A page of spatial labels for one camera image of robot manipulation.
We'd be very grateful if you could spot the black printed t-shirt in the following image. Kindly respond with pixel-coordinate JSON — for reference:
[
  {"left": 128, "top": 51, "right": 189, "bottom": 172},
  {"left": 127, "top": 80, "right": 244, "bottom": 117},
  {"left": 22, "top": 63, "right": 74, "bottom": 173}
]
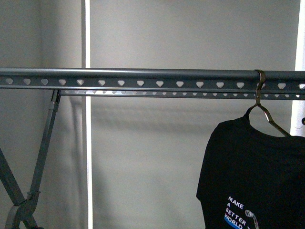
[{"left": 196, "top": 117, "right": 305, "bottom": 229}]

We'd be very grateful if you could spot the grey rack leg strut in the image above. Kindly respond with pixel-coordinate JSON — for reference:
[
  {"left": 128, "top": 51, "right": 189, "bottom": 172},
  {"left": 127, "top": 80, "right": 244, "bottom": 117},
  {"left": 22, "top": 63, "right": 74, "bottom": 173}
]
[{"left": 4, "top": 89, "right": 61, "bottom": 229}]

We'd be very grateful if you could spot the white right vertical post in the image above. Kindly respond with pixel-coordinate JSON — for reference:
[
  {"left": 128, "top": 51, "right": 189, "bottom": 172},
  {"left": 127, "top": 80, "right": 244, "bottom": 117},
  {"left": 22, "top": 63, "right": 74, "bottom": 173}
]
[{"left": 289, "top": 0, "right": 305, "bottom": 137}]

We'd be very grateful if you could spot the grey front rack rail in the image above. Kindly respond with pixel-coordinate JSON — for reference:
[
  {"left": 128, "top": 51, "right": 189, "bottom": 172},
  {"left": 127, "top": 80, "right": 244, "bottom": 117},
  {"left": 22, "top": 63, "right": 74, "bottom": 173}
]
[{"left": 0, "top": 68, "right": 261, "bottom": 94}]

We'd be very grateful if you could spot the grey rack rail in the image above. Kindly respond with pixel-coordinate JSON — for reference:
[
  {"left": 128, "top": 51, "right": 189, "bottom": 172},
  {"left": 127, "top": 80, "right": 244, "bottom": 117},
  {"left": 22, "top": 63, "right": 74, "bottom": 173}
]
[
  {"left": 58, "top": 89, "right": 305, "bottom": 100},
  {"left": 0, "top": 68, "right": 261, "bottom": 94}
]

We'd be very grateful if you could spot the white vertical post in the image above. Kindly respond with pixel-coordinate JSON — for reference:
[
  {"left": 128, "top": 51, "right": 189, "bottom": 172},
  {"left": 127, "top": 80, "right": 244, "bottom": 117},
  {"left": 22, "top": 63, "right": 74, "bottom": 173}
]
[
  {"left": 81, "top": 0, "right": 93, "bottom": 229},
  {"left": 289, "top": 0, "right": 305, "bottom": 137}
]

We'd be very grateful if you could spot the metal clothes hanger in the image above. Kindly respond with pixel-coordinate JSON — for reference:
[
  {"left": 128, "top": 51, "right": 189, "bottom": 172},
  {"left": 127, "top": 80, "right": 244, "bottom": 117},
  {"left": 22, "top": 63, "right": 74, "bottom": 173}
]
[{"left": 245, "top": 69, "right": 290, "bottom": 137}]

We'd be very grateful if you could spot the grey rear rack rail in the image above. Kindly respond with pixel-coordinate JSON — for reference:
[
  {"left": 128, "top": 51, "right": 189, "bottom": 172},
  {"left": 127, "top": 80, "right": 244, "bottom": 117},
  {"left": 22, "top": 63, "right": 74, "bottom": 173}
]
[{"left": 58, "top": 89, "right": 305, "bottom": 100}]

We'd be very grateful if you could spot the grey crossing rack leg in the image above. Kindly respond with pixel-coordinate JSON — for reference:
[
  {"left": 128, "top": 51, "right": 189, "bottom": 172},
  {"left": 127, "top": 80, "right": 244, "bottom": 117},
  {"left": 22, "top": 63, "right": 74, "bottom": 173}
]
[{"left": 0, "top": 153, "right": 40, "bottom": 229}]

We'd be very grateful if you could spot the white left vertical post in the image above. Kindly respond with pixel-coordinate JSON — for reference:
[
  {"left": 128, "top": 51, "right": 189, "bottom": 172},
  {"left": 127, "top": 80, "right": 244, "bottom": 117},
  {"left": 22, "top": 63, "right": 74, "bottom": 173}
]
[{"left": 81, "top": 0, "right": 93, "bottom": 229}]

